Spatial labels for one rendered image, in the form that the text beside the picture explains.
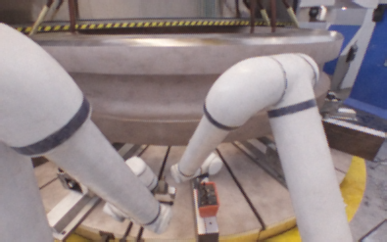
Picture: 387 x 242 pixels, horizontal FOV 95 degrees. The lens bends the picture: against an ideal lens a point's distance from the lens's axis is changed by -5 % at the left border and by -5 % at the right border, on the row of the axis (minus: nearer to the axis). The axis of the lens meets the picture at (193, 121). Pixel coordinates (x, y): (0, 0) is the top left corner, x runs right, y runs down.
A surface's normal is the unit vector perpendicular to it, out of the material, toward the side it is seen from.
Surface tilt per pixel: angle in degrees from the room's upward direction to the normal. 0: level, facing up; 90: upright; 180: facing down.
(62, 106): 88
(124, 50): 90
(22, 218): 90
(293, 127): 74
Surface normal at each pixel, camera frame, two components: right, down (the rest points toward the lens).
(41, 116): 0.70, 0.40
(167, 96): -0.02, 0.47
